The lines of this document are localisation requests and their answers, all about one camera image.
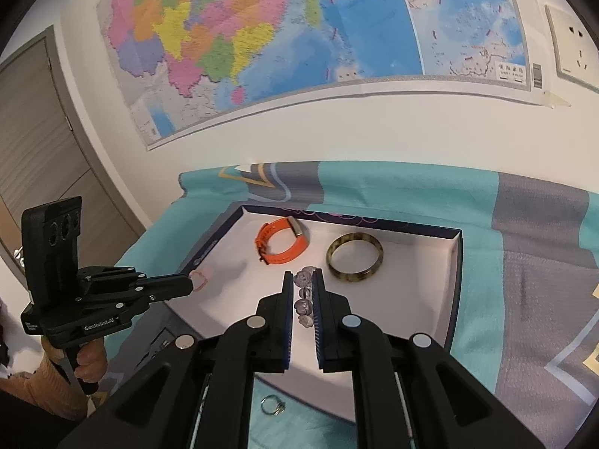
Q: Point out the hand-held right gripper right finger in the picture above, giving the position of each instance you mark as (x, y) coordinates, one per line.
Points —
(318, 327)

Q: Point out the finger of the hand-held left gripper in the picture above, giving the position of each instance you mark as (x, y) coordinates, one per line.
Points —
(164, 281)
(164, 293)

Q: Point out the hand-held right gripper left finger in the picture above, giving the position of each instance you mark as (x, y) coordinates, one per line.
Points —
(289, 327)

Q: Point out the dark blue shallow box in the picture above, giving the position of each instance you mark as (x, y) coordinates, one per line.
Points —
(412, 290)

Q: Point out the person's left forearm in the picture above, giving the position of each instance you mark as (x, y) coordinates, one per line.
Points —
(42, 388)

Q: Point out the person's left hand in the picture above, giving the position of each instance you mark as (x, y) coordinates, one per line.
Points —
(91, 360)

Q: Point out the tortoiseshell bangle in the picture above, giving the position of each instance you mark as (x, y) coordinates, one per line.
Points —
(355, 279)

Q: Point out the orange watch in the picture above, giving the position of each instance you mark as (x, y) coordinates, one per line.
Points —
(299, 245)

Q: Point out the grey door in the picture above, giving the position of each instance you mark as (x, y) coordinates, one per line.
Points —
(42, 149)

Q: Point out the person's dark clothing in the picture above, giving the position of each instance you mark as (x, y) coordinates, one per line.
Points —
(28, 430)

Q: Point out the teal and grey printed blanket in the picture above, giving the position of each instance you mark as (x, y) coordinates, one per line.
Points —
(538, 290)

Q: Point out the piece of tape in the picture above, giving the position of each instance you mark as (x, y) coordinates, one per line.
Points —
(557, 100)

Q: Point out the colourful wall map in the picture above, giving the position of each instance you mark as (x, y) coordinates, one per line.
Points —
(374, 18)

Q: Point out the white wall socket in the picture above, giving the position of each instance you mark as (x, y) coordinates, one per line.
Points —
(568, 46)

